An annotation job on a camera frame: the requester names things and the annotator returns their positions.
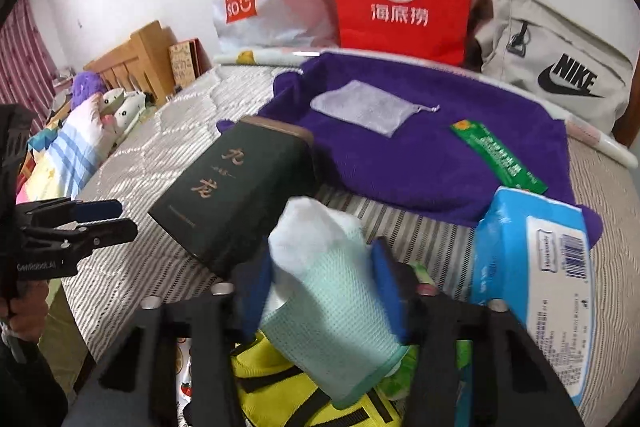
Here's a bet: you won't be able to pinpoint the dark green tea tin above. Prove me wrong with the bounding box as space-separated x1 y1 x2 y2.
149 116 319 279

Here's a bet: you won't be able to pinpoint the mint and white sock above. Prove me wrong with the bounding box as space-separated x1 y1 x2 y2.
260 197 408 409

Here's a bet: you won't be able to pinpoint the person's left hand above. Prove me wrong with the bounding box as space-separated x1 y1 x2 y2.
1 281 49 343

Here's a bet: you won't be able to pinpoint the blue tissue pack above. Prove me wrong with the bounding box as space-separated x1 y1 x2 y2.
470 187 594 404

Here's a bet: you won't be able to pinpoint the yellow Adidas pouch bag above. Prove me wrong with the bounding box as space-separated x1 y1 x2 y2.
231 334 401 427

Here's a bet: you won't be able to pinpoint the purple plush toy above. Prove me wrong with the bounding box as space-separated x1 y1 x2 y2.
70 70 107 109

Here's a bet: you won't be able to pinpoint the beige Nike waist bag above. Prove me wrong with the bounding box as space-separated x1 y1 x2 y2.
470 0 634 133

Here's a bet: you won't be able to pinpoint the white plush toy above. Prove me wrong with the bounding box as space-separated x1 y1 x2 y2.
100 88 146 134

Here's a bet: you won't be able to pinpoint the patterned gift box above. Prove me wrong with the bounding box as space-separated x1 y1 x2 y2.
168 38 212 89

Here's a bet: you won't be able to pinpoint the wooden headboard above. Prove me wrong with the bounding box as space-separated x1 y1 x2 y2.
84 20 176 107

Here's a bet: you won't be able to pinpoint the striped quilted mattress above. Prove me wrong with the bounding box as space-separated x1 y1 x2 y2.
63 66 639 426

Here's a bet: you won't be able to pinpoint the rolled white paper poster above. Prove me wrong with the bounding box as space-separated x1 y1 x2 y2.
213 48 639 170

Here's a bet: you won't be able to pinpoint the green fruit snack packet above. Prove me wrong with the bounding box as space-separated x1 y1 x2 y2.
450 119 548 195

